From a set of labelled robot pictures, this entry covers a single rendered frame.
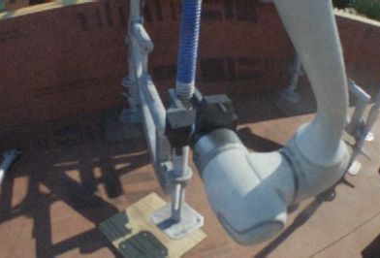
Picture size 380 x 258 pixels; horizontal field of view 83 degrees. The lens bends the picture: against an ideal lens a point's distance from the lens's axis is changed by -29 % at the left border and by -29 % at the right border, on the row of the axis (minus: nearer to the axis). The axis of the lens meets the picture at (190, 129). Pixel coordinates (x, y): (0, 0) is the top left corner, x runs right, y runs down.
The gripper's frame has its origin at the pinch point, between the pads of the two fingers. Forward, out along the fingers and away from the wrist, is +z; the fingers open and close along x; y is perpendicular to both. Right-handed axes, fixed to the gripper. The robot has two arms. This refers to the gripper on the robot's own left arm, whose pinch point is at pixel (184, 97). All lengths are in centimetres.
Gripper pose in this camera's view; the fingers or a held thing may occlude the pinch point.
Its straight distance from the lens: 65.0
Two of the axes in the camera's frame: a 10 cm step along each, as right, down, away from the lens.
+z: -3.2, -5.9, 7.4
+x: 9.4, -1.4, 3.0
